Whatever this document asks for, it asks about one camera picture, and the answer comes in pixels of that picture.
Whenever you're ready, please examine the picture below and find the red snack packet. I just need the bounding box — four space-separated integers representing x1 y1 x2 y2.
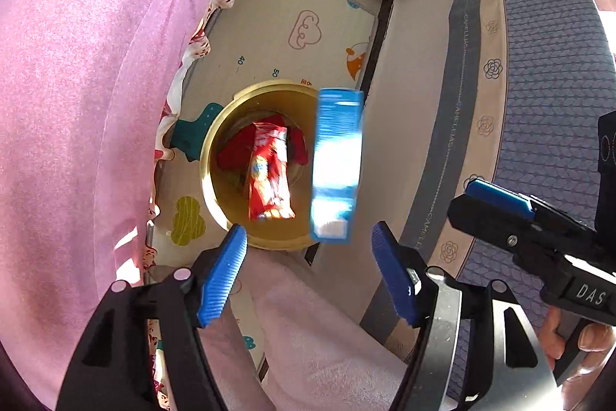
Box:
248 122 295 221

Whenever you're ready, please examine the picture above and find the pink bedsheet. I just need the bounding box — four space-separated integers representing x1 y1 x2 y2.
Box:
0 0 285 373

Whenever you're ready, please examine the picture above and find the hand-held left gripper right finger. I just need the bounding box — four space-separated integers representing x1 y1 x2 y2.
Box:
370 221 564 411

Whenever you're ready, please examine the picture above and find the person's right hand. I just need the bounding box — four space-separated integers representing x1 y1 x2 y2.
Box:
538 307 609 373

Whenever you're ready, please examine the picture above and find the red cloth bag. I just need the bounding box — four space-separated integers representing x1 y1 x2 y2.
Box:
216 115 309 173

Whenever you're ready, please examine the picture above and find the pale pink fleece cloth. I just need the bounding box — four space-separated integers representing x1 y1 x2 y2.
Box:
212 264 420 411

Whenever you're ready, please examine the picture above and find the gold round bin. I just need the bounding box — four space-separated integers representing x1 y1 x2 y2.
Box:
199 80 367 250

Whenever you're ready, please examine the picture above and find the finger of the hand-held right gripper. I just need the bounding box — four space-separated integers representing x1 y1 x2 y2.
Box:
447 179 598 249

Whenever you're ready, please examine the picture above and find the blue white carton box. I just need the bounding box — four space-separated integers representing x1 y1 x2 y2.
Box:
308 87 365 245

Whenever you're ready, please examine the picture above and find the blue grey quilted mattress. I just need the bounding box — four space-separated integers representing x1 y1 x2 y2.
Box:
361 0 616 393

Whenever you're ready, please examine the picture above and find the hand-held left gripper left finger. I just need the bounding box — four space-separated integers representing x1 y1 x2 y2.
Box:
57 223 248 411

